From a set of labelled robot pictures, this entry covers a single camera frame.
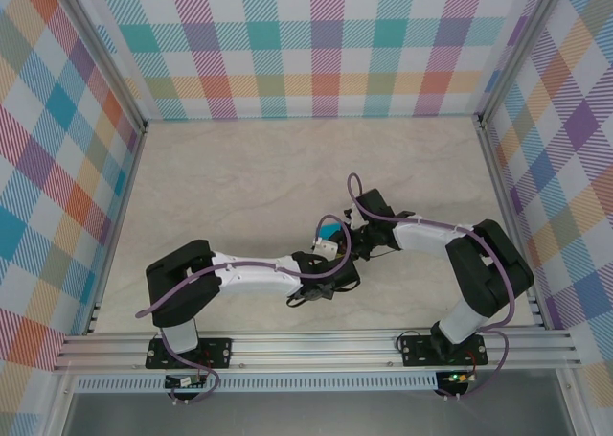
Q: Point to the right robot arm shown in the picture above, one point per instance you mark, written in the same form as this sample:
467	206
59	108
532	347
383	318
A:
467	268

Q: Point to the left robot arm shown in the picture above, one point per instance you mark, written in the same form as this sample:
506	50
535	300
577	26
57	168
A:
179	335

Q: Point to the grey metal shelf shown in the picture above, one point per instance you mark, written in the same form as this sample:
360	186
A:
311	417

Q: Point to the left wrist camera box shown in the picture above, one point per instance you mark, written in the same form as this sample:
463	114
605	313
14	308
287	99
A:
324	246

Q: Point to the aluminium mounting rail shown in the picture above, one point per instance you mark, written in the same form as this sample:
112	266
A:
311	352

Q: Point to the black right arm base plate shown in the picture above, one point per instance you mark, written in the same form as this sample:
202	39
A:
414	352

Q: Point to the aluminium side rail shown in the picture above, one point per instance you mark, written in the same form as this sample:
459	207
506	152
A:
117	230
512	230

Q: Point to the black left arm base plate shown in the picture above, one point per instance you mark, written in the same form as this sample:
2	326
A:
215	352

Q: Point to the aluminium frame post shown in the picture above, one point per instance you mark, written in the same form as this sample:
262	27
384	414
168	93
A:
518	48
106	52

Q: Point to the aluminium frame leg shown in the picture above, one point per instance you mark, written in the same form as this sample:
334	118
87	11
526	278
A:
574	407
57	407

